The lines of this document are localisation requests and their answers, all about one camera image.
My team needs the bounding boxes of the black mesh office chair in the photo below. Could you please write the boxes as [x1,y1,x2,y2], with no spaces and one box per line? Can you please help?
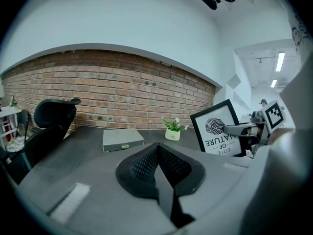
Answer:
[0,98,82,186]

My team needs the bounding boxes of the white pot with flowers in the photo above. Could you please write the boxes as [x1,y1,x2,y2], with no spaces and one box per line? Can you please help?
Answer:
[160,117,188,141]

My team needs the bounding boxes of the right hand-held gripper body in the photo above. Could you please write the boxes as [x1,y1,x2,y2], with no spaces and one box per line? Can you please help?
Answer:
[249,99,288,157]

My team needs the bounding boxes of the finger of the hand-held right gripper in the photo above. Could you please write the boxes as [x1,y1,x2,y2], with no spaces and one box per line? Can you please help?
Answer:
[223,122,259,138]

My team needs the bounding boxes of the floral seat cushion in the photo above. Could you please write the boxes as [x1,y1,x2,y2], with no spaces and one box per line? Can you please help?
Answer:
[6,136,27,153]

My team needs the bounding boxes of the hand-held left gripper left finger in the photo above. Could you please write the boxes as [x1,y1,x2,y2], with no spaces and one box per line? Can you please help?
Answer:
[16,142,178,235]

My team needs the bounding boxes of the small black chair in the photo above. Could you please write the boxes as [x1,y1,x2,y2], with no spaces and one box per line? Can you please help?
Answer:
[4,109,30,154]

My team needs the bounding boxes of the long ceiling light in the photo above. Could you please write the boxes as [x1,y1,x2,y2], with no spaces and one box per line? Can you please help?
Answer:
[275,51,286,72]

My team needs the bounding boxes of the black framed nature print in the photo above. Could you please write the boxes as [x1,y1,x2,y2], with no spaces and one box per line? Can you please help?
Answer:
[190,98,248,158]

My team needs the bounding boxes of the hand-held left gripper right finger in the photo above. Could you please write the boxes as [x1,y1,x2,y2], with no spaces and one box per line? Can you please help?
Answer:
[158,142,254,235]

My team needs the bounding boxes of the grey box with gold clasp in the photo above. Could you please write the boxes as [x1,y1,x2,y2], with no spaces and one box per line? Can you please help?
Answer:
[102,128,145,153]

